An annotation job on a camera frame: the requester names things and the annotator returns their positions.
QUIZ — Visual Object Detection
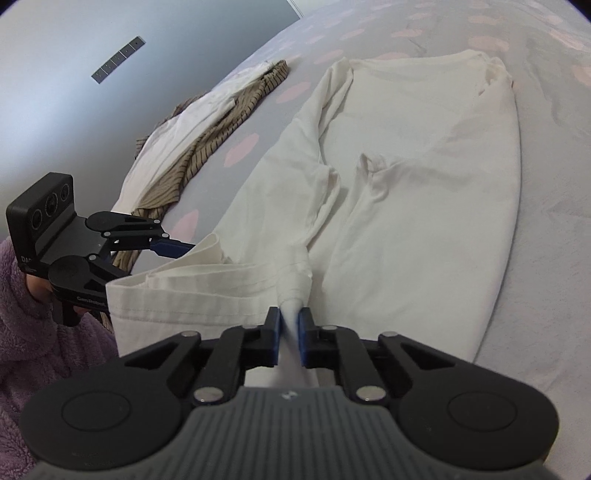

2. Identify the brown striped garment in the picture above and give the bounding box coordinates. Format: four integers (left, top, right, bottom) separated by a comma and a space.
110, 59, 292, 273

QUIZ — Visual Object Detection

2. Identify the wall switch panel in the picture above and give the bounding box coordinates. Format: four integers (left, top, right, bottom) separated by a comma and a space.
91, 36, 145, 84

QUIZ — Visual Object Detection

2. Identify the white garment under striped one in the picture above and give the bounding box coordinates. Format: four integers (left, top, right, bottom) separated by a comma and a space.
112, 61, 273, 214

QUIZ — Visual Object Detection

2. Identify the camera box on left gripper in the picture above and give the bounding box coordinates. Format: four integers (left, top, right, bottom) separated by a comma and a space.
6, 172, 76, 277

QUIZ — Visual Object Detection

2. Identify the white door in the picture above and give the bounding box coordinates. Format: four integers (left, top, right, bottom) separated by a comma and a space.
287, 0, 339, 18

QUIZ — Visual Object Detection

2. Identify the purple fleece robe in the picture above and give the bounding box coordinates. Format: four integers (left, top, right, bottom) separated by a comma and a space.
1, 238, 117, 479

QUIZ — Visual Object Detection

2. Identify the white t-shirt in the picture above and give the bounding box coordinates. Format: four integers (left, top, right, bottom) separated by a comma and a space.
107, 50, 521, 388

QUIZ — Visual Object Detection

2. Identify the person's left hand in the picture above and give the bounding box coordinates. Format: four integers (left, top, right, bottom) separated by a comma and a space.
25, 274, 93, 319

